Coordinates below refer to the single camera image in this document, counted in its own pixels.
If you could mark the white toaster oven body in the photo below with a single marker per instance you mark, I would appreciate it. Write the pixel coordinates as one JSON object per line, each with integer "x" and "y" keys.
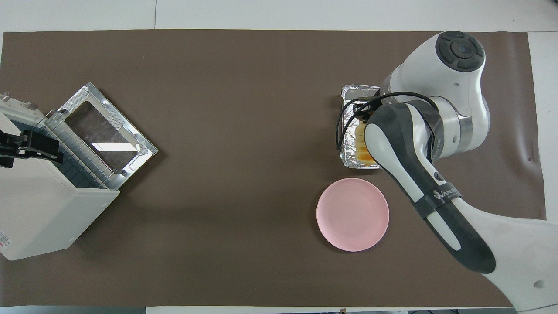
{"x": 39, "y": 209}

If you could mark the golden spiral bread roll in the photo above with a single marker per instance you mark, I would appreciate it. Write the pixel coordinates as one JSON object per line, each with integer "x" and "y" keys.
{"x": 361, "y": 146}

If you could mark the glass oven door metal frame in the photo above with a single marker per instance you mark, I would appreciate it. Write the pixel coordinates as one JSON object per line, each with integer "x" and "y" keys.
{"x": 109, "y": 131}

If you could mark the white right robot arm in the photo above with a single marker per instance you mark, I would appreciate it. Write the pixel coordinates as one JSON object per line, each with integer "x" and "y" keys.
{"x": 457, "y": 100}

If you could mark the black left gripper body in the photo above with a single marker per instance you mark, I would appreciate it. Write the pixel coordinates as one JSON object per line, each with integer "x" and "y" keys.
{"x": 13, "y": 146}

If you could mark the aluminium foil tray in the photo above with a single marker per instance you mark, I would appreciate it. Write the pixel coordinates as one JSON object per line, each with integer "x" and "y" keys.
{"x": 351, "y": 152}

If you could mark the red white oven sticker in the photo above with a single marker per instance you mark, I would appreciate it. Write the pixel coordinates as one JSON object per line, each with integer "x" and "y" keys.
{"x": 3, "y": 242}

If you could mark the pink round plate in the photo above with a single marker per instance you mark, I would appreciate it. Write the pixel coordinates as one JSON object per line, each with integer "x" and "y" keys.
{"x": 352, "y": 214}

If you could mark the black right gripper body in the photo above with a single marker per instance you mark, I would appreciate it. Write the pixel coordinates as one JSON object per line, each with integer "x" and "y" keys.
{"x": 364, "y": 108}

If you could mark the brown table mat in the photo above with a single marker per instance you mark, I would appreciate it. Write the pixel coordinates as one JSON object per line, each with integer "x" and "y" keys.
{"x": 218, "y": 87}

